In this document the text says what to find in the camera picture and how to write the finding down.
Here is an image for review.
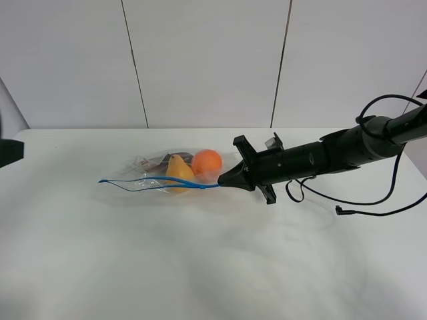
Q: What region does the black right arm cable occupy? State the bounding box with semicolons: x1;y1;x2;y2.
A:
285;95;427;217

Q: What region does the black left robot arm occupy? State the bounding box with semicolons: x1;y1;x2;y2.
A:
0;116;25;168

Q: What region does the orange fruit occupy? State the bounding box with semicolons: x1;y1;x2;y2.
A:
191;149;223;176

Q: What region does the yellow pear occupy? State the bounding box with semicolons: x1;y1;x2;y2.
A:
165;154;194;193

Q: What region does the dark purple eggplant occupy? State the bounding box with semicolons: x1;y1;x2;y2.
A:
139;152;193;175

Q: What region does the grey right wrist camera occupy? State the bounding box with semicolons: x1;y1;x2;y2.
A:
265;132;283;149

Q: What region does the clear zip bag blue seal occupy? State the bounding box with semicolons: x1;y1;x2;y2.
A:
99;148;242;193

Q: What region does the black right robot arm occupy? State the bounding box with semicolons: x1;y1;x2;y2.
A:
218;103;426;204

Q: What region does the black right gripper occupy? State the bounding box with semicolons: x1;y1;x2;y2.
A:
218;135;283;205

